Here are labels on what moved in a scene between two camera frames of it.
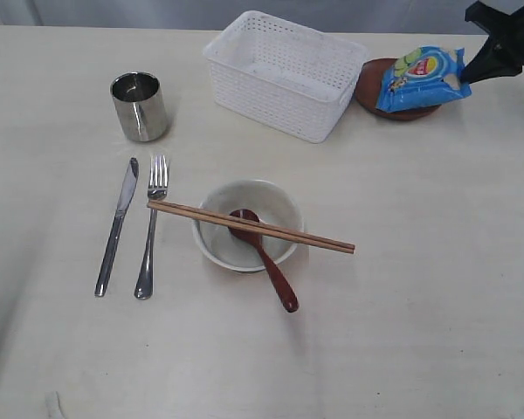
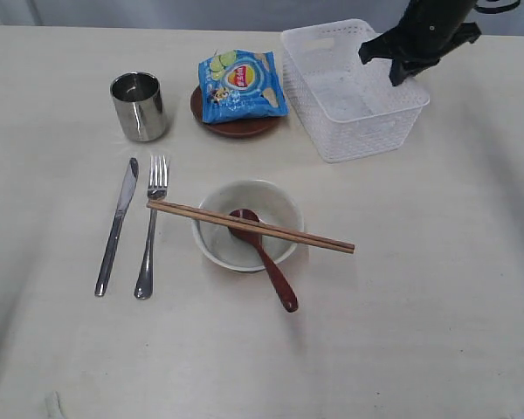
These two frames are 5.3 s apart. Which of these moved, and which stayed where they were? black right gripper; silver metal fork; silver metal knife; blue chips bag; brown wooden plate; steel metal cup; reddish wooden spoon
Moved: blue chips bag; black right gripper; brown wooden plate
Stayed: steel metal cup; silver metal fork; reddish wooden spoon; silver metal knife
